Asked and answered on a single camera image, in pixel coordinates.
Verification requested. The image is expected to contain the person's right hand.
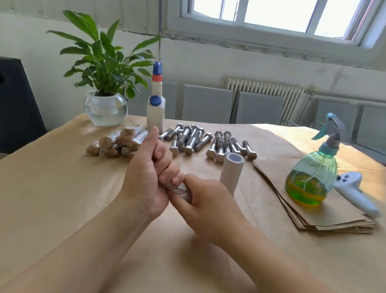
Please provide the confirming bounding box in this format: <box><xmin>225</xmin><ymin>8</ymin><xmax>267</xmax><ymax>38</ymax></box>
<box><xmin>167</xmin><ymin>174</ymin><xmax>251</xmax><ymax>251</ymax></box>

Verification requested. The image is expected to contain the person's left hand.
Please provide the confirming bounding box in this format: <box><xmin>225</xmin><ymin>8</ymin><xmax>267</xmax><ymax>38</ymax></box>
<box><xmin>117</xmin><ymin>126</ymin><xmax>187</xmax><ymax>221</ymax></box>

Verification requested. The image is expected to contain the white cling film roll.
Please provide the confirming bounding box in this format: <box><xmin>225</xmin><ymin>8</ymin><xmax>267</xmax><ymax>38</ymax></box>
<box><xmin>219</xmin><ymin>152</ymin><xmax>246</xmax><ymax>197</ymax></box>

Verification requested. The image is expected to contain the steel hex bolt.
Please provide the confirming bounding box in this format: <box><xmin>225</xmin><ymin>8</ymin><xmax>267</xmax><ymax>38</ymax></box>
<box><xmin>98</xmin><ymin>132</ymin><xmax>120</xmax><ymax>149</ymax></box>

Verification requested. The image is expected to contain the pile of steel bolts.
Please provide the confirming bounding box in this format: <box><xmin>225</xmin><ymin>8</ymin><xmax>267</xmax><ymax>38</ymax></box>
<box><xmin>158</xmin><ymin>123</ymin><xmax>258</xmax><ymax>164</ymax></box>

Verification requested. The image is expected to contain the green spray bottle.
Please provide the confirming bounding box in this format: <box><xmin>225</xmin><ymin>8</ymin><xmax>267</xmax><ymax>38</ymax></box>
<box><xmin>285</xmin><ymin>113</ymin><xmax>347</xmax><ymax>207</ymax></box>

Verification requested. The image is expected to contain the stack of brown paper sheets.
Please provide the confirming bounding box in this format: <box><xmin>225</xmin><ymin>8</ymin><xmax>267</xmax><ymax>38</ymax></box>
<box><xmin>252</xmin><ymin>160</ymin><xmax>376</xmax><ymax>235</ymax></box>

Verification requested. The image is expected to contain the person's right forearm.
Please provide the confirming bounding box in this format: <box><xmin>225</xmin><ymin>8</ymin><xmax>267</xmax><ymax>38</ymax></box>
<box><xmin>226</xmin><ymin>226</ymin><xmax>345</xmax><ymax>293</ymax></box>

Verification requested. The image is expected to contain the white glue bottle blue cap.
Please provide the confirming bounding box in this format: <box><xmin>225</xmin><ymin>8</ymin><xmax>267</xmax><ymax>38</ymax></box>
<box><xmin>146</xmin><ymin>62</ymin><xmax>166</xmax><ymax>132</ymax></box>

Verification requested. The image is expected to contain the round glass vase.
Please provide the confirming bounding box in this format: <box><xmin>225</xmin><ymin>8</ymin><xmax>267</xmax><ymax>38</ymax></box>
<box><xmin>84</xmin><ymin>91</ymin><xmax>129</xmax><ymax>128</ymax></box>

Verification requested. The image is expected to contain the grey chair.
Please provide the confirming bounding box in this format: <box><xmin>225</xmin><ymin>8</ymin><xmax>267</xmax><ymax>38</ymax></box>
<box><xmin>235</xmin><ymin>91</ymin><xmax>285</xmax><ymax>125</ymax></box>
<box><xmin>181</xmin><ymin>85</ymin><xmax>234</xmax><ymax>124</ymax></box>
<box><xmin>128</xmin><ymin>81</ymin><xmax>179</xmax><ymax>118</ymax></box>
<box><xmin>356</xmin><ymin>105</ymin><xmax>386</xmax><ymax>161</ymax></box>
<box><xmin>314</xmin><ymin>99</ymin><xmax>361</xmax><ymax>142</ymax></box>

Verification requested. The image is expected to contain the large brown paper table cover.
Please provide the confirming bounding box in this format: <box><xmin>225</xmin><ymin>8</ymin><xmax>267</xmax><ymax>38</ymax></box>
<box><xmin>0</xmin><ymin>113</ymin><xmax>386</xmax><ymax>293</ymax></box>

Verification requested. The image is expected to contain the white radiator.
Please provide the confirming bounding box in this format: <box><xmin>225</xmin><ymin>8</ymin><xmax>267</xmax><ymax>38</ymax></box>
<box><xmin>224</xmin><ymin>78</ymin><xmax>304</xmax><ymax>123</ymax></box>

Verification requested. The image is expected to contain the green leafy plant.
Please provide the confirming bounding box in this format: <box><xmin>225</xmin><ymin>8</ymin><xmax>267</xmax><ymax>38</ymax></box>
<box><xmin>46</xmin><ymin>10</ymin><xmax>162</xmax><ymax>100</ymax></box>

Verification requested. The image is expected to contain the white handheld controller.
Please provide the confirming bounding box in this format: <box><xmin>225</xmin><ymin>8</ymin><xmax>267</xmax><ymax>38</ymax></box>
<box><xmin>333</xmin><ymin>171</ymin><xmax>382</xmax><ymax>219</ymax></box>

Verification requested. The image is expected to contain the black trash bin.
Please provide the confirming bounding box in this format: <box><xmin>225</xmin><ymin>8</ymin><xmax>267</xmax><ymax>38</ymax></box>
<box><xmin>0</xmin><ymin>56</ymin><xmax>47</xmax><ymax>155</ymax></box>

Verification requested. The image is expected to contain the white vertical blind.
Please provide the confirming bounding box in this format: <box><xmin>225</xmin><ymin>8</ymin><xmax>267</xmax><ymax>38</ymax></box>
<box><xmin>0</xmin><ymin>0</ymin><xmax>164</xmax><ymax>35</ymax></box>

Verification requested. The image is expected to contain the white framed window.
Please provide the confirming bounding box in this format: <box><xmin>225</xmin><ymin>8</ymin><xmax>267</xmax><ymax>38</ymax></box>
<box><xmin>162</xmin><ymin>0</ymin><xmax>386</xmax><ymax>67</ymax></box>

